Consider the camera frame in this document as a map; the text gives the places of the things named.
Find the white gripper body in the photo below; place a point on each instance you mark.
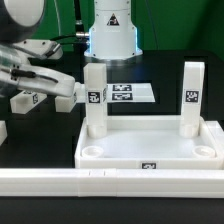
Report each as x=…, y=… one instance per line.
x=17, y=73

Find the white desk top tray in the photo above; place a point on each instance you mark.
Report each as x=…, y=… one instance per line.
x=149, y=142

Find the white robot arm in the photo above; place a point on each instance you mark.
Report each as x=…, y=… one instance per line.
x=111, y=37

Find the white left fence block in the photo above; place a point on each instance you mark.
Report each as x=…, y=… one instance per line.
x=3, y=132

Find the white fence block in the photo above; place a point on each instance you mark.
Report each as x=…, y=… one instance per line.
x=3, y=132
x=217, y=132

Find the white marker sheet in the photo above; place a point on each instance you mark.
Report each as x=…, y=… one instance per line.
x=130, y=92

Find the white front fence bar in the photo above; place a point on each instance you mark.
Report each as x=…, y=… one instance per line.
x=112, y=183

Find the white right fence block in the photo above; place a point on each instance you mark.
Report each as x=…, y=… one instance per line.
x=217, y=132

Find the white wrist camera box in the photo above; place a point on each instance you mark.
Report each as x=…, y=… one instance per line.
x=42, y=49

